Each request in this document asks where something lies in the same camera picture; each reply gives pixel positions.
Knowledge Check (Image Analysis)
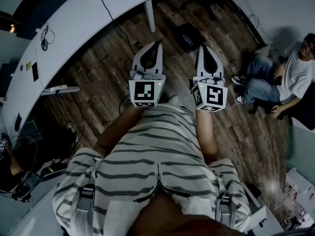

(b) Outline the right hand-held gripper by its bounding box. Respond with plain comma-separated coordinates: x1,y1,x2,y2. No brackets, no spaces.
190,45,229,113

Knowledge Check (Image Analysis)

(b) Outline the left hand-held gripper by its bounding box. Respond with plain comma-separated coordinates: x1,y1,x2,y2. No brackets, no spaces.
128,40,166,108

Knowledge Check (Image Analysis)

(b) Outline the black bag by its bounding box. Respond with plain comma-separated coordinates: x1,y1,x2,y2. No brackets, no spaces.
175,23,206,53

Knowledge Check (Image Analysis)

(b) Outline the person's left forearm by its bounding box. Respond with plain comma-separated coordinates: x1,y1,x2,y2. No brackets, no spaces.
93,106,146,158

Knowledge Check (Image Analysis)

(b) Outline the person's right forearm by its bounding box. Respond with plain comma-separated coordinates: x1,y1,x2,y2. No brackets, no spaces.
195,110,220,163

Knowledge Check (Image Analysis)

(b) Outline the person's right white shoe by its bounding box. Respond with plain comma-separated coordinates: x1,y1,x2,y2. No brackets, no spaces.
165,94,182,107

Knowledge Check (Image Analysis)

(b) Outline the black mesh office chair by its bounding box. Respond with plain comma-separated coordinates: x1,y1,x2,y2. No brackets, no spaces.
248,82,315,130

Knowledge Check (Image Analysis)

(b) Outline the flat black card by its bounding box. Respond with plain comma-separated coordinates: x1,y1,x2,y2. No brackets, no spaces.
31,62,39,82

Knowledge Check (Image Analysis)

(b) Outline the dark grey desk partition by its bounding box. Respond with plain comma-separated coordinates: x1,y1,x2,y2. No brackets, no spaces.
11,0,83,41

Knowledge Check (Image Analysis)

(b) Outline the small black oval device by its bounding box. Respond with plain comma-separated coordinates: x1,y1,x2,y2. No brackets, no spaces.
14,113,22,132

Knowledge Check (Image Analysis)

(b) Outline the white workstation with grey panel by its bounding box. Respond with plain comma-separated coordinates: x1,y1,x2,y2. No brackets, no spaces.
241,180,268,232

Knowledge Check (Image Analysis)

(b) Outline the thin black looped cable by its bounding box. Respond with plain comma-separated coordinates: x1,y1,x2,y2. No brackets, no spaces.
247,13,274,44

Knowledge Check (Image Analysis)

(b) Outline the black wired mouse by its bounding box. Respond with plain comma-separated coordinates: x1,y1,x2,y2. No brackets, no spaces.
40,23,55,52

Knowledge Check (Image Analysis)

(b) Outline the grey shoulder strap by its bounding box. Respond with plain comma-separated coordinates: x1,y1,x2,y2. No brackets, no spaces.
213,175,237,229
71,156,102,236

